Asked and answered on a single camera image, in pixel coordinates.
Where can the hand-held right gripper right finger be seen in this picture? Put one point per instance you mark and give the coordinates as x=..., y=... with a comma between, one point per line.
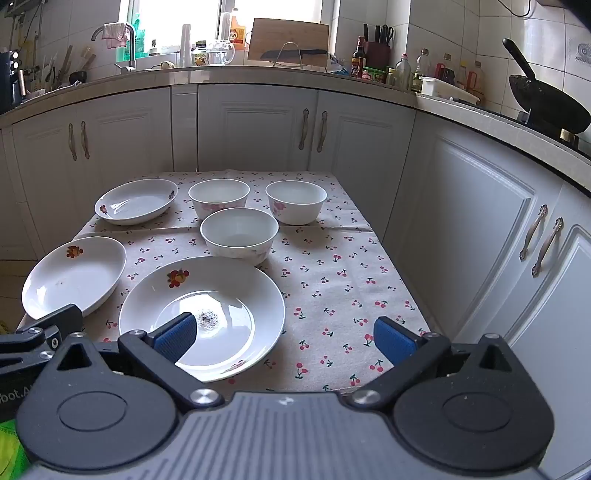
x=392, y=340

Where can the kitchen utensils in holder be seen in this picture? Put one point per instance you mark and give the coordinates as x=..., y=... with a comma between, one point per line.
x=64, y=64

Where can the dark soy sauce bottle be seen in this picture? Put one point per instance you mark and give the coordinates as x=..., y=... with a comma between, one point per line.
x=358, y=62

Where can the clear glass condiment bottle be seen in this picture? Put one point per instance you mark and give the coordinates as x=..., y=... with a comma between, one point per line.
x=422, y=67

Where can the orange juice bottle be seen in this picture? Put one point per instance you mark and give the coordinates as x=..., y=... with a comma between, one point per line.
x=237, y=30

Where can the kitchen window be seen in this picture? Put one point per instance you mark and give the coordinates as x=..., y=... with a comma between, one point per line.
x=184, y=14

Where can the wooden cutting board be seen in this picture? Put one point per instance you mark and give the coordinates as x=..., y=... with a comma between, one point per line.
x=288, y=34

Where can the black gas stove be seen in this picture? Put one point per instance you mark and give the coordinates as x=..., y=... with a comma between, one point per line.
x=581, y=141

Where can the dark red condiment bottle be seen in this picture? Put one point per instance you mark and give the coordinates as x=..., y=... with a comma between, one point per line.
x=445, y=71

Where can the floral glass jar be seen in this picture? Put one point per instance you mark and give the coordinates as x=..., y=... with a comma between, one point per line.
x=199, y=55

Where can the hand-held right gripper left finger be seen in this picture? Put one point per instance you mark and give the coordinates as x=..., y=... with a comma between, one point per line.
x=178, y=336

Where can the green seasoning box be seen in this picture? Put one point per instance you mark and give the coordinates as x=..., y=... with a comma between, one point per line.
x=374, y=74

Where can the beige stone countertop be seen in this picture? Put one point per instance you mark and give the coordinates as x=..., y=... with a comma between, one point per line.
x=277, y=76

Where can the metal kitchen faucet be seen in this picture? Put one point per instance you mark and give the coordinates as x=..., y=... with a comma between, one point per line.
x=132, y=50

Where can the green dish soap bottle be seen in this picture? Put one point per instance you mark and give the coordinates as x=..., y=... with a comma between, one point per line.
x=138, y=39

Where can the cherry print tablecloth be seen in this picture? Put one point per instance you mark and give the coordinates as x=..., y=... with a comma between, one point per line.
x=332, y=277

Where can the stack of white plastic cups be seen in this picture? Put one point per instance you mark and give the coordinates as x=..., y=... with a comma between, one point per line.
x=186, y=44

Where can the black wok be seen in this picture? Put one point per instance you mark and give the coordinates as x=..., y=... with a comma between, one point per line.
x=554, y=101

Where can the clear plastic bottle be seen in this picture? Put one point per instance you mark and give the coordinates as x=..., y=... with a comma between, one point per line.
x=403, y=74

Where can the white bowl with pink flowers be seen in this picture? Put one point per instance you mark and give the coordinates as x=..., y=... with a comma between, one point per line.
x=295, y=203
x=240, y=237
x=219, y=201

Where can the white plastic tray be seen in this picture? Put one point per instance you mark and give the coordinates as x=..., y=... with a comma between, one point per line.
x=448, y=90

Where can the yellow cooking oil bottle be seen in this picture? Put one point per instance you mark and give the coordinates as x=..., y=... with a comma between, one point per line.
x=475, y=81

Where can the dark knife block with knives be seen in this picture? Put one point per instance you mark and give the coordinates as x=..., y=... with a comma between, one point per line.
x=377, y=53

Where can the green plastic bag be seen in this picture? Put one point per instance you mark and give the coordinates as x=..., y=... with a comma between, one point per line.
x=9, y=454

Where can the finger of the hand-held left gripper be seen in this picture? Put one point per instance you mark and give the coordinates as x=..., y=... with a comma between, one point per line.
x=23, y=342

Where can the pink cloth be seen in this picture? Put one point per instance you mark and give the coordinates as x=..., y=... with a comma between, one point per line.
x=115, y=36

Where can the clear glass jug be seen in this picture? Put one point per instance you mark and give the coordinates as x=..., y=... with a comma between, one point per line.
x=220, y=53

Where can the black countertop appliance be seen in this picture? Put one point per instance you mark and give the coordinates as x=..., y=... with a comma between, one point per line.
x=9, y=83

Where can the white plate with fruit print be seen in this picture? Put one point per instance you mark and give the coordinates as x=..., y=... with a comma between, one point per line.
x=74, y=281
x=221, y=286
x=138, y=203

